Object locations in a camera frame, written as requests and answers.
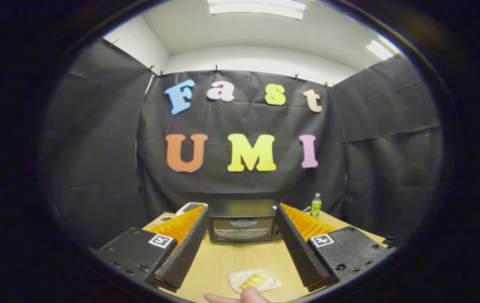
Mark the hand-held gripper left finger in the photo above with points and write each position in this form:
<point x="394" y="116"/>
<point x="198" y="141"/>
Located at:
<point x="185" y="256"/>

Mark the small black object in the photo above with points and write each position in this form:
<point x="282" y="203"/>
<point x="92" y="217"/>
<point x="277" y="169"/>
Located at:
<point x="390" y="240"/>

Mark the black toaster oven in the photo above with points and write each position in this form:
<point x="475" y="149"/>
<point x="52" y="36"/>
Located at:
<point x="242" y="208"/>

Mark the green label drink bottle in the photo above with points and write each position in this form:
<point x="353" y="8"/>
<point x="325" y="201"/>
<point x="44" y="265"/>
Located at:
<point x="316" y="208"/>

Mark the golden bread roll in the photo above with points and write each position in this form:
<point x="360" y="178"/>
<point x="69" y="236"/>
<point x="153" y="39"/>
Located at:
<point x="254" y="280"/>

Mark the small ceiling light panel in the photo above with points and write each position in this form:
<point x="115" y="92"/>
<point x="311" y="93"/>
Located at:
<point x="378" y="49"/>

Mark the white pop-up toaster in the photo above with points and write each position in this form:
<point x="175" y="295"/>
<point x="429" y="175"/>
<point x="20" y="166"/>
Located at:
<point x="189" y="206"/>

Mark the black backdrop cloth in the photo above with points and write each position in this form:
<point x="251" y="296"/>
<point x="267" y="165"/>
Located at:
<point x="240" y="122"/>

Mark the small white snack tray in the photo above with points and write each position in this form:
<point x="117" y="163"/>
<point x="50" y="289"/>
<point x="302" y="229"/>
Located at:
<point x="163" y="219"/>

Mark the white square plate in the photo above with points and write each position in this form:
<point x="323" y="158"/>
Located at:
<point x="236" y="281"/>

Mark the long ceiling light panel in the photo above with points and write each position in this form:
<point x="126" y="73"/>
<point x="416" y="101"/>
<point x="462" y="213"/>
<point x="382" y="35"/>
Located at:
<point x="257" y="8"/>

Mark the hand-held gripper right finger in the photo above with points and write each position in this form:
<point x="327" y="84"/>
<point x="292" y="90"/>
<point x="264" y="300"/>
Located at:
<point x="299" y="252"/>

